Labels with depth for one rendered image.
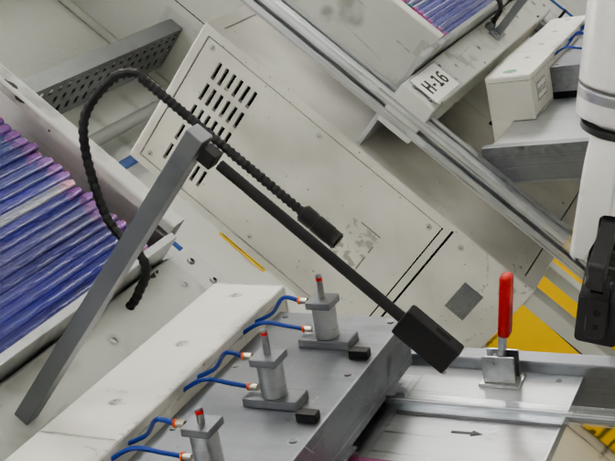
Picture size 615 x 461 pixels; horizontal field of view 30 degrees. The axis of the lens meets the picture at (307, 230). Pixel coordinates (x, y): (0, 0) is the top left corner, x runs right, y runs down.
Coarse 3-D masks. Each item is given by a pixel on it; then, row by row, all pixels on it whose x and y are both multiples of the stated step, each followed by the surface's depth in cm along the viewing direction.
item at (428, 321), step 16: (400, 320) 77; (416, 320) 76; (432, 320) 77; (400, 336) 77; (416, 336) 77; (432, 336) 76; (448, 336) 77; (416, 352) 77; (432, 352) 77; (448, 352) 76
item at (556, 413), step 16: (400, 400) 103; (416, 400) 102; (432, 400) 102; (448, 400) 101; (464, 400) 101; (480, 400) 100; (496, 400) 100; (496, 416) 99; (512, 416) 98; (528, 416) 98; (544, 416) 97; (560, 416) 96; (576, 416) 96; (592, 416) 95; (608, 416) 95
